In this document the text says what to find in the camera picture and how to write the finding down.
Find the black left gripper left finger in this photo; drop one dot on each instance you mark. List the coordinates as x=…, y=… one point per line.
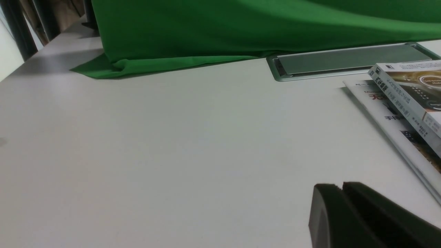
x=334, y=223

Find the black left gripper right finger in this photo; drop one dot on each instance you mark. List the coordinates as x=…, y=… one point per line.
x=395, y=226

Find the bottom white magazine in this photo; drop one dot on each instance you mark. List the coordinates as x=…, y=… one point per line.
x=420, y=157

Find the top white book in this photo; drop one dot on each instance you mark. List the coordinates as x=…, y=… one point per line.
x=414, y=89

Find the green backdrop cloth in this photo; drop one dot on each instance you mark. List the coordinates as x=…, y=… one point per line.
x=149, y=36

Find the brown cardboard panel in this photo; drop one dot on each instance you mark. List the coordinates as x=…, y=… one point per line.
x=65, y=13

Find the dark metal stand poles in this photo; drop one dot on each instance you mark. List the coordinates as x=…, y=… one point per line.
x=15, y=18

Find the grey desk cable hatch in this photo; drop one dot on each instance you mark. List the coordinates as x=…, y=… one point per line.
x=341, y=62

